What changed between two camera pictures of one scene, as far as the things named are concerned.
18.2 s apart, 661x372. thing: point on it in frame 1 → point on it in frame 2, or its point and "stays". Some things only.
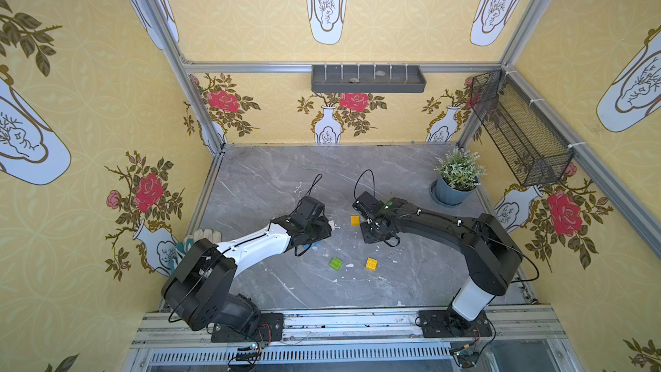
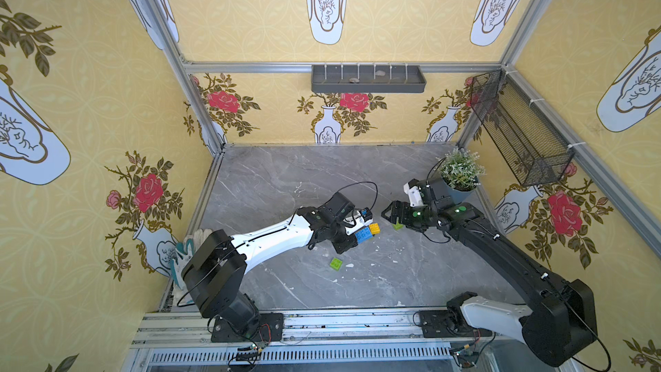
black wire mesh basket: [532, 148] stays
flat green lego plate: [336, 263] stays
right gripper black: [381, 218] → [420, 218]
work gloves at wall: [182, 247] stays
